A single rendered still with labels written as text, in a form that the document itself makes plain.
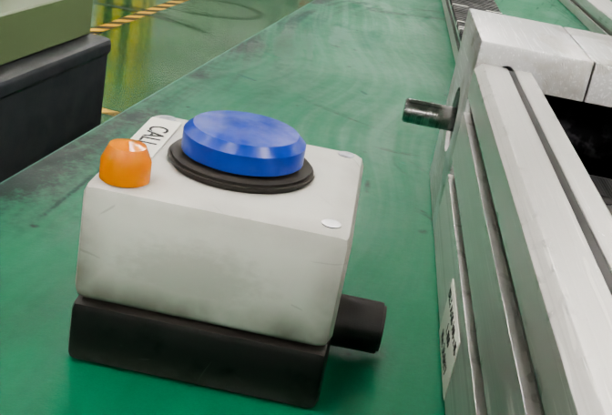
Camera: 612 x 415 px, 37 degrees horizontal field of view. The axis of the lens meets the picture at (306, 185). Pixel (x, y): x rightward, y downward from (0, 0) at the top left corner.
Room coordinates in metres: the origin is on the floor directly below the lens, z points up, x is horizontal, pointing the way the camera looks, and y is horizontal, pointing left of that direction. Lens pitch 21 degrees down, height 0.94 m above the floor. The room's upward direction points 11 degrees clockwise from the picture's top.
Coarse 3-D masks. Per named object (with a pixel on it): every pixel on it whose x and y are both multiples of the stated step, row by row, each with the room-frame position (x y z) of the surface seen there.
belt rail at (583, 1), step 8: (560, 0) 1.41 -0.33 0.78; (568, 0) 1.35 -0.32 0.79; (576, 0) 1.29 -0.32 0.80; (584, 0) 1.25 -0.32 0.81; (592, 0) 1.23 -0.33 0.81; (600, 0) 1.25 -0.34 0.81; (608, 0) 1.27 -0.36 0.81; (568, 8) 1.33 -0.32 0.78; (576, 8) 1.28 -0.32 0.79; (584, 8) 1.26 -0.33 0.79; (592, 8) 1.18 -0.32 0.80; (600, 8) 1.16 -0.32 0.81; (608, 8) 1.17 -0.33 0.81; (576, 16) 1.26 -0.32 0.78; (584, 16) 1.22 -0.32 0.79; (592, 16) 1.20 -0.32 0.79; (600, 16) 1.13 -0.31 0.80; (608, 16) 1.09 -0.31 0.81; (584, 24) 1.21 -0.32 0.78; (592, 24) 1.16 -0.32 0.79; (600, 24) 1.15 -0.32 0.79; (608, 24) 1.08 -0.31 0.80; (600, 32) 1.11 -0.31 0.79; (608, 32) 1.10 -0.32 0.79
